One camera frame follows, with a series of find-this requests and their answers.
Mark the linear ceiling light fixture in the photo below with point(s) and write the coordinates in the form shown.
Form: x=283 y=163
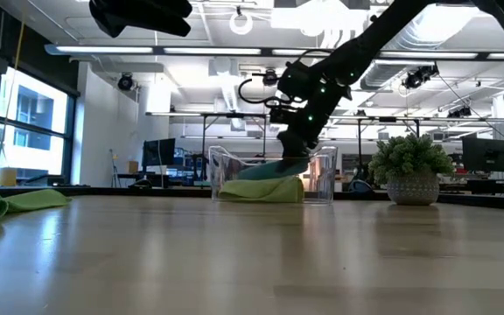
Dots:
x=212 y=51

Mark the artificial plant in grey pot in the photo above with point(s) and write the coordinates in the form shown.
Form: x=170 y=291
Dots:
x=411 y=166

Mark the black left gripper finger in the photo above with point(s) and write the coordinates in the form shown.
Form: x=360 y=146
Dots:
x=173 y=8
x=164 y=27

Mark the black ceiling spotlight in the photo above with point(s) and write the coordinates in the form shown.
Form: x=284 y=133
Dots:
x=418 y=78

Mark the black ceiling dome camera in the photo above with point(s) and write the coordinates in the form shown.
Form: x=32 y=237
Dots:
x=125 y=81
x=270 y=79

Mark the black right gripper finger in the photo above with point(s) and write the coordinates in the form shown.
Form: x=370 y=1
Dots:
x=296 y=158

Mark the black aluminium table frame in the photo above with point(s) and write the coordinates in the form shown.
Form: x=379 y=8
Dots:
x=103 y=191

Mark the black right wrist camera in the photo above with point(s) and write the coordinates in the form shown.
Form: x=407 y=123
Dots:
x=283 y=116

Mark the black computer monitor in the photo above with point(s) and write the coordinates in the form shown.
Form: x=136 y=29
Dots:
x=158 y=152
x=488 y=155

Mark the clear plastic basket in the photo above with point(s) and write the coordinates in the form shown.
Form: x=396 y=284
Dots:
x=322 y=175

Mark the black metal rig frame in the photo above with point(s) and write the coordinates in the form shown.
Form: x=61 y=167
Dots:
x=234 y=115
x=387 y=119

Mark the blue office chair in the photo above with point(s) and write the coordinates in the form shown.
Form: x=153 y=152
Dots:
x=361 y=187

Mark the yellow container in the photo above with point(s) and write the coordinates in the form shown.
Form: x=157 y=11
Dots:
x=8 y=177

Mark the cardboard box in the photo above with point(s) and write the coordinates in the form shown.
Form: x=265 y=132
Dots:
x=133 y=167

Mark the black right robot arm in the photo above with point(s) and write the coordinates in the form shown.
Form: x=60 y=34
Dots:
x=366 y=44

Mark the teal microfiber towel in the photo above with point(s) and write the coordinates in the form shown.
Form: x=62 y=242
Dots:
x=261 y=171

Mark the large glass window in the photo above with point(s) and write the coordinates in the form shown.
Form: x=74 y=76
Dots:
x=33 y=131

